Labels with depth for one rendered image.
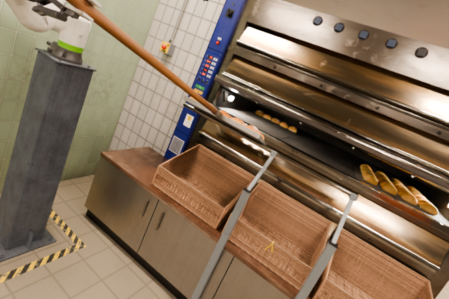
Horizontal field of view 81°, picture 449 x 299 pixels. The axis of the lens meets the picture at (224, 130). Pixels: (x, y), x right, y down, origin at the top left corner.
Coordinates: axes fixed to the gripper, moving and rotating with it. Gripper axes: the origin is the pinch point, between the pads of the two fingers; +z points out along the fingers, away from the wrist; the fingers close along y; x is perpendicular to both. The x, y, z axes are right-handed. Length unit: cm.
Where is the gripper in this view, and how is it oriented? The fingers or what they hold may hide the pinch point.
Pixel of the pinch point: (83, 5)
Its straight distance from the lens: 74.7
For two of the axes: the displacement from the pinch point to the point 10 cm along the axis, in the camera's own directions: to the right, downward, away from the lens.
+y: -4.9, 8.7, -0.2
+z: 8.2, 4.5, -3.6
